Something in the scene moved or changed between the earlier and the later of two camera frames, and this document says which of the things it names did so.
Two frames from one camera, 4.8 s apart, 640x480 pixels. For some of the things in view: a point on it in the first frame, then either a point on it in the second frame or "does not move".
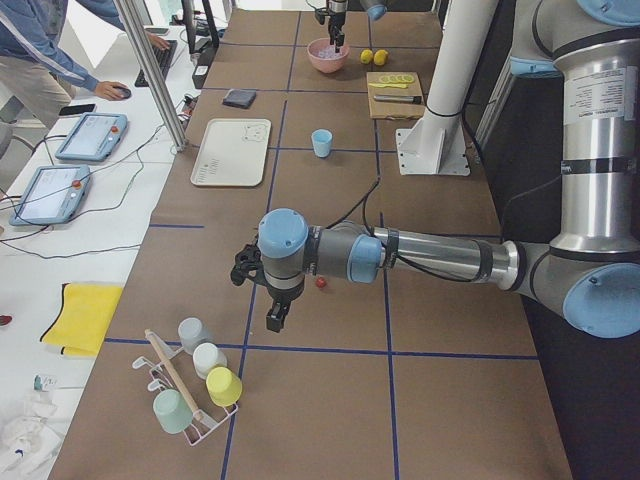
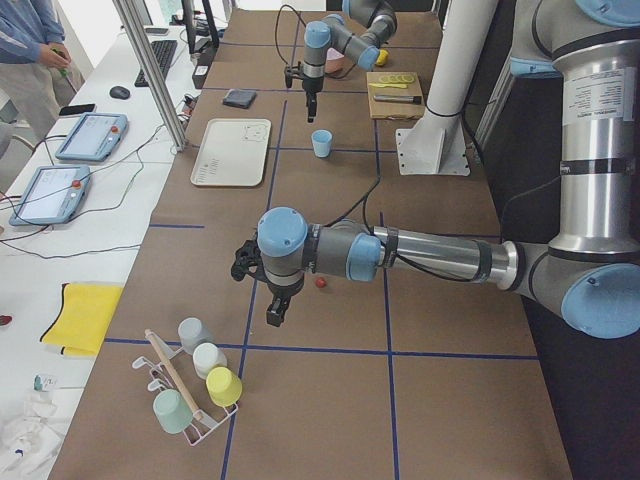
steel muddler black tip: (413, 99) does not move
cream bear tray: (232, 153) does not move
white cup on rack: (207, 356) does not move
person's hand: (112, 90) to (54, 55)
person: (157, 41) to (33, 68)
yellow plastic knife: (386, 85) does not move
